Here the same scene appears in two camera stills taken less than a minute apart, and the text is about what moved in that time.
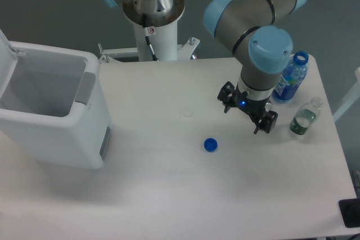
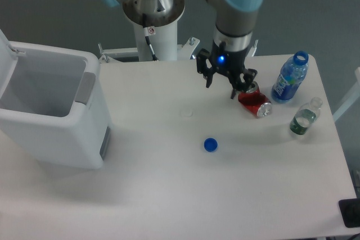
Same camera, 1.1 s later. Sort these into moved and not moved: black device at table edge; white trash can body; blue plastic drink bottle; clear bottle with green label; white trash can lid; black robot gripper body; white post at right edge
Moved: black robot gripper body
Not moved: white trash can lid; clear bottle with green label; white trash can body; blue plastic drink bottle; white post at right edge; black device at table edge
